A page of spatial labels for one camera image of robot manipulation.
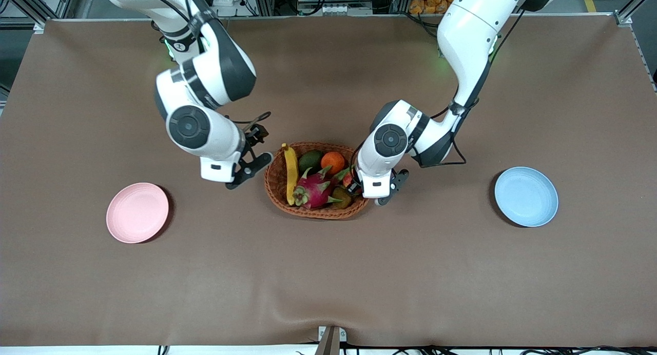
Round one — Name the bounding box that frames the brown wicker basket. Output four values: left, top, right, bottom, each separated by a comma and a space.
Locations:
264, 142, 370, 220

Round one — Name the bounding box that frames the white terminal block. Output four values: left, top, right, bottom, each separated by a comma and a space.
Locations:
321, 4, 373, 16

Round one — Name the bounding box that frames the brown kiwi fruit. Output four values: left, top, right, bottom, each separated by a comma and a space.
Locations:
331, 187, 354, 209

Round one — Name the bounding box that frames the light blue plate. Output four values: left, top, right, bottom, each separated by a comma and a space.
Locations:
494, 167, 559, 228

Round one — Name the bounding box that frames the aluminium table side rail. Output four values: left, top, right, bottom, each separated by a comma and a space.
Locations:
629, 24, 657, 91

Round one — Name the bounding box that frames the pink plate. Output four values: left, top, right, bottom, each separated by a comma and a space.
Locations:
106, 183, 169, 244

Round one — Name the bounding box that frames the brown tablecloth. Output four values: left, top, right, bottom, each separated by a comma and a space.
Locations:
0, 15, 657, 348

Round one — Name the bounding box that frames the yellow banana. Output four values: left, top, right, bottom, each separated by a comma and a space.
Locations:
281, 143, 300, 206

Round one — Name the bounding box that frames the pink dragon fruit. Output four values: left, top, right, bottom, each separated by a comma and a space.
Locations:
293, 165, 355, 210

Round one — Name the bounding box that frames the dark green avocado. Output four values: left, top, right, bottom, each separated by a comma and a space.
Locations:
298, 149, 324, 174

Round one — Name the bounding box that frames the orange fruit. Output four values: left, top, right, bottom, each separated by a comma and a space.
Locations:
321, 151, 345, 175

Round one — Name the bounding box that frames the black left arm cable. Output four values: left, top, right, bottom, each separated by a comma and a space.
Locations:
411, 6, 527, 168

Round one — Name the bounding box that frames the aluminium frame profile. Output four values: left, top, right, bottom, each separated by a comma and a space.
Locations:
0, 0, 67, 25
615, 0, 657, 25

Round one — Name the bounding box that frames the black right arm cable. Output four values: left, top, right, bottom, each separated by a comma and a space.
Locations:
136, 0, 272, 126

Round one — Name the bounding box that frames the metal table bracket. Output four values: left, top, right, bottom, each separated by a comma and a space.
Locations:
317, 326, 347, 355

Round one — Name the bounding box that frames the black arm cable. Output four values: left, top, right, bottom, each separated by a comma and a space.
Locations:
411, 6, 527, 168
136, 0, 272, 126

